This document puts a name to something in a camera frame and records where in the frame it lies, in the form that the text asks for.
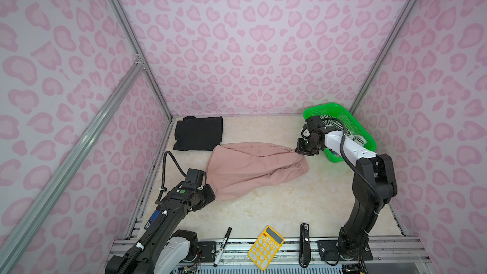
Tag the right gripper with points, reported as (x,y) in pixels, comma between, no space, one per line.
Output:
(301,150)

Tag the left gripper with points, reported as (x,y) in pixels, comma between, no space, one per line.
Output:
(210,195)

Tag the pink garment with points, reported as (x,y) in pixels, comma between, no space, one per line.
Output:
(235,169)

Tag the black shirt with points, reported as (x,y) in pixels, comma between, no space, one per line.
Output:
(195,134)

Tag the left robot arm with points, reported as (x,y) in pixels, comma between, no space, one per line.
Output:
(142,257)

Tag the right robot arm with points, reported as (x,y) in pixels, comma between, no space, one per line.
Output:
(373,186)

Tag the green plastic laundry basket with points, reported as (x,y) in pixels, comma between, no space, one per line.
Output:
(353,126)

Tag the striped patterned garment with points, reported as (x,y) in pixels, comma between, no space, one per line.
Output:
(338,123)

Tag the blue stapler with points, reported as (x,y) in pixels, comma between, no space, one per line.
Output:
(153,217)

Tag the black marker pen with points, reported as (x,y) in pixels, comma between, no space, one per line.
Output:
(222,247)

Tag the yellow calculator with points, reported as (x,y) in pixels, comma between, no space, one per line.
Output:
(265,248)

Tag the black stapler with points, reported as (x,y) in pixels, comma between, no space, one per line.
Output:
(304,246)

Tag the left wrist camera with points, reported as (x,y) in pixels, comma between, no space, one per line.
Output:
(194,179)

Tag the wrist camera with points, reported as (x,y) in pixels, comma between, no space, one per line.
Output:
(312,125)
(194,179)

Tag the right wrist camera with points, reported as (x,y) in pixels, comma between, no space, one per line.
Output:
(312,125)

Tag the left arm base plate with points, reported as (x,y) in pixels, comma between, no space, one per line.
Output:
(206,251)

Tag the aluminium mounting rail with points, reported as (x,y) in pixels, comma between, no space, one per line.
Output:
(391,255)

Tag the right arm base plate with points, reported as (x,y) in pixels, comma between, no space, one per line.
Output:
(329,251)

